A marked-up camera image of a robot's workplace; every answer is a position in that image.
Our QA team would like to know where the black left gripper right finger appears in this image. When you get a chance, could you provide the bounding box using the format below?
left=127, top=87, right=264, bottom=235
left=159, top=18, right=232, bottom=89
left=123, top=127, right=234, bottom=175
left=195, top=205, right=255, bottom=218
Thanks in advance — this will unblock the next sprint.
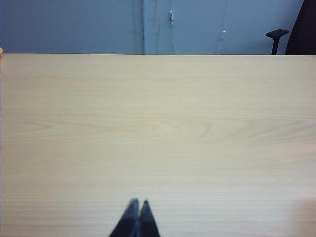
left=140, top=200, right=161, bottom=237

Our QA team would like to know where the black mesh office chair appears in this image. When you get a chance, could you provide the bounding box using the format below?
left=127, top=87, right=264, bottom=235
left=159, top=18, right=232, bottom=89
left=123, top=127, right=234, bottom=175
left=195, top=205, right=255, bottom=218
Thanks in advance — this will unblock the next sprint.
left=266, top=0, right=316, bottom=56

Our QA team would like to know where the thin white cable with connector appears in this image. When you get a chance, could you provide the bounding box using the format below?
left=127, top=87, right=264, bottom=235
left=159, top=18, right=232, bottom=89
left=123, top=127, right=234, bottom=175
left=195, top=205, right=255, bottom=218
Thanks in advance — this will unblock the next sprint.
left=168, top=0, right=178, bottom=55
left=217, top=0, right=229, bottom=55

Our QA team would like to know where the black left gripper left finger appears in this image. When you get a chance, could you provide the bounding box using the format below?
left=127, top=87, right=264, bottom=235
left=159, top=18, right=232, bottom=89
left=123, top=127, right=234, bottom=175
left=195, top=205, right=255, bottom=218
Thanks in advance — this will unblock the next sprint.
left=108, top=198, right=140, bottom=237

